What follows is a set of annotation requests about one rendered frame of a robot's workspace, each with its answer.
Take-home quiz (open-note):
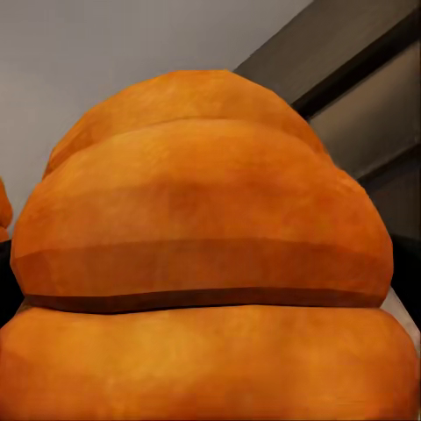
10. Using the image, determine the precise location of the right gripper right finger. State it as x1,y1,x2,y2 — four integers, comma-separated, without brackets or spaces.
389,233,421,331

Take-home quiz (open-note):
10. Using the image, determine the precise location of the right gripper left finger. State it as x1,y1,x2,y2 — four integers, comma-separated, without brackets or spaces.
0,239,25,328

